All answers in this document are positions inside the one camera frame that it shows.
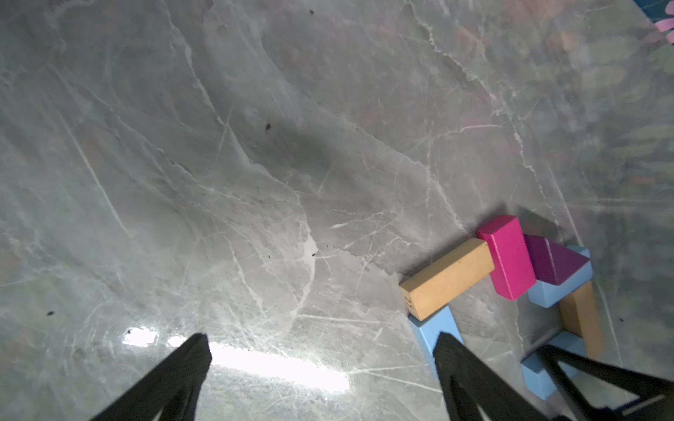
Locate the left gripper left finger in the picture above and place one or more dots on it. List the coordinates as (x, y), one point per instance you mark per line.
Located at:
(171, 390)

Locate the natural wood block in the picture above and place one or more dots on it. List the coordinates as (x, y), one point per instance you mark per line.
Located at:
(446, 278)
(580, 316)

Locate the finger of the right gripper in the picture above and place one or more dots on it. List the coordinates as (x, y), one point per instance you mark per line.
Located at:
(654, 395)

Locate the purple triangular block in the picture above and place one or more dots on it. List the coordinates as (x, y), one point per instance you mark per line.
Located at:
(552, 262)

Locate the magenta rectangular block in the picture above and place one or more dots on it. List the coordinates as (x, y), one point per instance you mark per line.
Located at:
(514, 274)

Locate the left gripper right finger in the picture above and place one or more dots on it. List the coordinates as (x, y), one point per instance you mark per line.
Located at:
(472, 390)

